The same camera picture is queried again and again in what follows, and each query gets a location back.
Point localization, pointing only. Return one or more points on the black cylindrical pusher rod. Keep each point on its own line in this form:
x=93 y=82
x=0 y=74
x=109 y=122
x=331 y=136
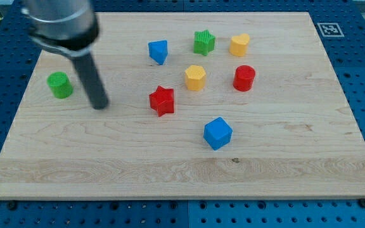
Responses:
x=89 y=77

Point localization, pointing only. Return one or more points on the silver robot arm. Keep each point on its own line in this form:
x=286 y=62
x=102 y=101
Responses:
x=69 y=28

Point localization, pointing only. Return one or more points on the red star block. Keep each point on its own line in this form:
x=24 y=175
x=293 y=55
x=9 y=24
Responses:
x=162 y=101

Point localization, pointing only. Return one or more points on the green star block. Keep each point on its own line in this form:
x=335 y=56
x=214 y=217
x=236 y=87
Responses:
x=204 y=42

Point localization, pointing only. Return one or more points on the green cylinder block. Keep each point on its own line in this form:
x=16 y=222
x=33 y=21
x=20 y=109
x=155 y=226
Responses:
x=59 y=85

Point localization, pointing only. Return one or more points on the blue triangle block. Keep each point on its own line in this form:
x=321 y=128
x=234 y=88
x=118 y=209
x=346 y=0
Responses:
x=158 y=51

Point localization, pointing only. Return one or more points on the yellow hexagon block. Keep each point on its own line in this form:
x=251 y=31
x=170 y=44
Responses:
x=195 y=77

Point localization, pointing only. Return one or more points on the wooden board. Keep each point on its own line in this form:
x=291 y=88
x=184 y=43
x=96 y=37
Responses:
x=294 y=134

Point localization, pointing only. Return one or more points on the blue cube block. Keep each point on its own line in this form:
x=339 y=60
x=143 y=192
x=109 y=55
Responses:
x=217 y=133

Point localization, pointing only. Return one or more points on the red cylinder block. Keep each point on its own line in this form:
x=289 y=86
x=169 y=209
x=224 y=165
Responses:
x=244 y=77

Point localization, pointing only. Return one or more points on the yellow heart block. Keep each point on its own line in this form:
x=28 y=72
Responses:
x=239 y=45

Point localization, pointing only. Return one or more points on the white fiducial marker tag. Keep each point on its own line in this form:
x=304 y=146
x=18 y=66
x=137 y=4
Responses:
x=330 y=29

